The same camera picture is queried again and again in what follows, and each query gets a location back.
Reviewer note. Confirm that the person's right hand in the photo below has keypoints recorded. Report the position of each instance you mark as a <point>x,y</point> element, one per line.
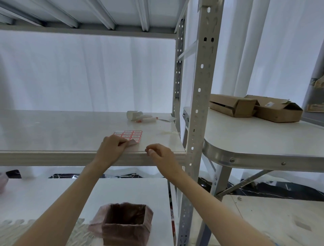
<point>165,162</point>

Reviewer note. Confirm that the person's left hand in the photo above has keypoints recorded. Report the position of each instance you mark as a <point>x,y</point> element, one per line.
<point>108,150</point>

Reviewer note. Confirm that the person's right thumb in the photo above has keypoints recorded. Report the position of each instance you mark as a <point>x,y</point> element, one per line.
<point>151,152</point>

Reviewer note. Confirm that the person's left thumb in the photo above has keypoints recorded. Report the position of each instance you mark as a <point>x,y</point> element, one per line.
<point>124,144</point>

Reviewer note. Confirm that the red and white sticker sheet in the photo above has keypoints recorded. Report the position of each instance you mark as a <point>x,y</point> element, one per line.
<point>131,135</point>

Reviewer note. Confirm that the person's left forearm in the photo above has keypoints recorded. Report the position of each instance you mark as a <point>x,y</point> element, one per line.
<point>63,205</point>

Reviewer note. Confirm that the person's right forearm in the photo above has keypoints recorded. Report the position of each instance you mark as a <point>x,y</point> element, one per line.
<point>210,213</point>

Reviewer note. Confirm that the white tube red cap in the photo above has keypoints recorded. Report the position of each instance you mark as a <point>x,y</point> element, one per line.
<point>143,120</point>
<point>149,117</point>

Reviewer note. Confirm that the white paper sheet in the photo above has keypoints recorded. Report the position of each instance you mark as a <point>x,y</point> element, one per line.
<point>165,117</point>

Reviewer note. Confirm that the grey metal shelf rack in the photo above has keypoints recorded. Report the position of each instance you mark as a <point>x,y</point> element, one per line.
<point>200,101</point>

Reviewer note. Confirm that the pink brown fabric storage box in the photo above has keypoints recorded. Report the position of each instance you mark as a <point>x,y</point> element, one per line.
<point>124,228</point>

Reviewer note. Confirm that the white curtain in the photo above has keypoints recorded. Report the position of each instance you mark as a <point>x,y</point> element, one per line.
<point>76,76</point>

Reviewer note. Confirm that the white low table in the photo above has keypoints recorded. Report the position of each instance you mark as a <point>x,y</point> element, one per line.
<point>50,195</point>

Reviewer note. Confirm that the small brown cardboard box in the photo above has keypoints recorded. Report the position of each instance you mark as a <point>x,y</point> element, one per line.
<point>231,102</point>

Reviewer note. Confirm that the white folding table metal rim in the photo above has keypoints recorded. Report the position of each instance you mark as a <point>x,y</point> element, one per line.
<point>253,142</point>

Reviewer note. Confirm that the long brown cardboard box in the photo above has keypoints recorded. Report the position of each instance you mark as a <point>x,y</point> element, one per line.
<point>274,111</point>

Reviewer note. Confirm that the light plywood board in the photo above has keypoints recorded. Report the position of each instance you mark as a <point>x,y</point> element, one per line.
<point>268,218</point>

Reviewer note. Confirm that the grey patterned mat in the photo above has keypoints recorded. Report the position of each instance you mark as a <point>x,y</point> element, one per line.
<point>12,228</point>

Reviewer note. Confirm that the brown cardboard sign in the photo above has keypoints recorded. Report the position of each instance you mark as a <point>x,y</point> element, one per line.
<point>319,82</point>
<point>316,107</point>

